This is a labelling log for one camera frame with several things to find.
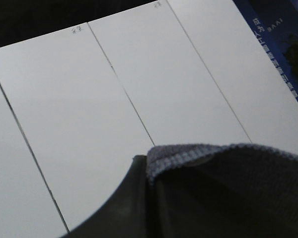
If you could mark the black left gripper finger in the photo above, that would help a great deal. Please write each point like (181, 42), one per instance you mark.
(124, 214)

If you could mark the dark navy towel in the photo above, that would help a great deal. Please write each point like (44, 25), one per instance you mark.
(231, 191)

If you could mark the blue printed poster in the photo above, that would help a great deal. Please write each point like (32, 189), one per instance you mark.
(275, 25)

